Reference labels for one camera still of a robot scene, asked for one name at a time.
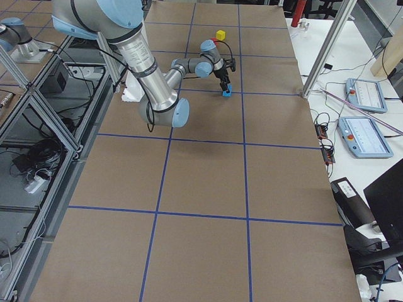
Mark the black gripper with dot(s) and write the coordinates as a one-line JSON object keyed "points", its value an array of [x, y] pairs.
{"points": [[220, 74]]}

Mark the blue block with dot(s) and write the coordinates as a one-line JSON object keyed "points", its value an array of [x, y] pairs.
{"points": [[227, 93]]}

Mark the yellow block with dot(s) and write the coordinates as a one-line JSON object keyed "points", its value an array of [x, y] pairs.
{"points": [[220, 35]]}

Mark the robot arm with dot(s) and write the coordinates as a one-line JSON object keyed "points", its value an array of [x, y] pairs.
{"points": [[121, 22]]}

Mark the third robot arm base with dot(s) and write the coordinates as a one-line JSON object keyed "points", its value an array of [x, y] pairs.
{"points": [[16, 39]]}

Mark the metal fitting with white tube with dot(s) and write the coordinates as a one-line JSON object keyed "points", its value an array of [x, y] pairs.
{"points": [[303, 24]]}

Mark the orange terminal board far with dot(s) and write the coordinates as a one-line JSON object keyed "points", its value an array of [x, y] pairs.
{"points": [[321, 131]]}

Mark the orange terminal board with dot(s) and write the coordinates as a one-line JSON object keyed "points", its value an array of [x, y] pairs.
{"points": [[321, 131], [328, 154]]}

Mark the red cylinder bottle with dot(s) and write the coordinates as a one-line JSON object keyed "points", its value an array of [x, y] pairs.
{"points": [[298, 12]]}

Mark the orange terminal board near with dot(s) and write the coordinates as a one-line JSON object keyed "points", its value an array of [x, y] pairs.
{"points": [[328, 154]]}

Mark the far teach pendant tablet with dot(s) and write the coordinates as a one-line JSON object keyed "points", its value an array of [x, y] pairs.
{"points": [[366, 95]]}

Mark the teach pendant tablet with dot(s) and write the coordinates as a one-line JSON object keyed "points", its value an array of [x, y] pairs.
{"points": [[363, 138], [366, 95]]}

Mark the near teach pendant tablet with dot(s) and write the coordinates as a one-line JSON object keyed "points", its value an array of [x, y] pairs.
{"points": [[363, 138]]}

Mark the wooden board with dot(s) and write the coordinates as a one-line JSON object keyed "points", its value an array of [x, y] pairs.
{"points": [[390, 57]]}

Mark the black power adapter box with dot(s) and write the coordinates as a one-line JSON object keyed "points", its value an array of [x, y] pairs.
{"points": [[56, 81]]}

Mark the black box with label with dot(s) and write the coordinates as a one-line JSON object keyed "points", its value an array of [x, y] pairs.
{"points": [[351, 206]]}

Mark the black monitor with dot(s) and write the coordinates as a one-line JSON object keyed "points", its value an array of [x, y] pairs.
{"points": [[384, 197]]}

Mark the white power strip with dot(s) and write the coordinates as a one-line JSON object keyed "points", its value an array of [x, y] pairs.
{"points": [[34, 184]]}

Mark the black monitor stand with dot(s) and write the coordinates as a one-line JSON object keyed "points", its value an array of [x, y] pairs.
{"points": [[371, 257]]}

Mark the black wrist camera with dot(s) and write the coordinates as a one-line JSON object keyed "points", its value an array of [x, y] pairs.
{"points": [[230, 64]]}

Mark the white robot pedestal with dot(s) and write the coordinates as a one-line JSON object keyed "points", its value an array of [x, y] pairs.
{"points": [[133, 91]]}

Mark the aluminium frame post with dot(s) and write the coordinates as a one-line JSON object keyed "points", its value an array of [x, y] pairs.
{"points": [[331, 38]]}

